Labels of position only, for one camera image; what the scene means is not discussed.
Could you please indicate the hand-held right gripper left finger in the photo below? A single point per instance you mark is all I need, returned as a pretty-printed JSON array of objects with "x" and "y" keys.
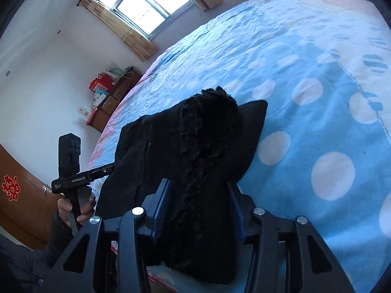
[{"x": 160, "y": 213}]

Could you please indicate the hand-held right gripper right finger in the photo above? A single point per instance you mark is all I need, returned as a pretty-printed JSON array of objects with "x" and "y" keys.
[{"x": 239, "y": 219}]

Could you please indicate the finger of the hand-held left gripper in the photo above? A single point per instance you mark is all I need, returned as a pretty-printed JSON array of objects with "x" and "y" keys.
[{"x": 104, "y": 170}]

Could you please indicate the black pants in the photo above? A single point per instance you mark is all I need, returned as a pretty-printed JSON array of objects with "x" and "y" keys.
[{"x": 198, "y": 146}]

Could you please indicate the person's left forearm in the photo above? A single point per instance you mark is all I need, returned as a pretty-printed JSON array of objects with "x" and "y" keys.
[{"x": 30, "y": 259}]

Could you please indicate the person's left hand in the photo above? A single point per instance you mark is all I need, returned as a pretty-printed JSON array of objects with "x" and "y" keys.
[{"x": 63, "y": 211}]

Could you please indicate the wooden door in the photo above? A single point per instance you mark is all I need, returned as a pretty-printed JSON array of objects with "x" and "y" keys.
[{"x": 27, "y": 195}]

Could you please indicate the red paper door decoration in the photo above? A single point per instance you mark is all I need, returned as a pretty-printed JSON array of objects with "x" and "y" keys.
[{"x": 10, "y": 187}]

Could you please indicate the wooden desk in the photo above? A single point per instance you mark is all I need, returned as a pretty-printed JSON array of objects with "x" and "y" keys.
[{"x": 116, "y": 94}]

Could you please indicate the pink and blue quilt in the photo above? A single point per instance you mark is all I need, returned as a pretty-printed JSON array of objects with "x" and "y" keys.
[{"x": 305, "y": 67}]

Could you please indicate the window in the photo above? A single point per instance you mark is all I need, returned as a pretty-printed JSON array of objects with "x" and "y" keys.
[{"x": 146, "y": 9}]

